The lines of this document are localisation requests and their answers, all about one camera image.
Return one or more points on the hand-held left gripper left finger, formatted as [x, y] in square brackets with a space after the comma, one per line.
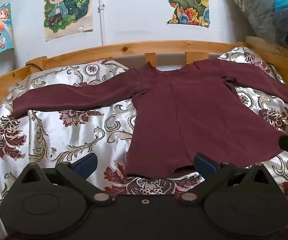
[86, 166]

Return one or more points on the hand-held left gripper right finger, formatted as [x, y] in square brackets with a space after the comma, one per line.
[205, 166]

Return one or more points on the maroon long-sleeve shirt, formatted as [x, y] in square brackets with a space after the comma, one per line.
[183, 117]

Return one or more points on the clear plastic bag of clothes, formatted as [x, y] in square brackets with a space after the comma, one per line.
[271, 10]

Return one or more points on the floral satin bedspread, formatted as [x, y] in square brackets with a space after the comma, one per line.
[59, 130]

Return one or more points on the small torn cartoon poster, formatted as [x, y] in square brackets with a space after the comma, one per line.
[2, 27]

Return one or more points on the wooden bed frame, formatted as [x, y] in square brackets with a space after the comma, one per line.
[134, 47]

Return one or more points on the white wall pipe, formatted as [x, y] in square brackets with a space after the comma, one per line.
[102, 17]

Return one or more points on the cartoon child wall poster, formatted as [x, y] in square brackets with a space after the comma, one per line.
[64, 7]

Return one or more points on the colourful landscape wall poster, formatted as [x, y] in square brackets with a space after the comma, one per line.
[183, 2]

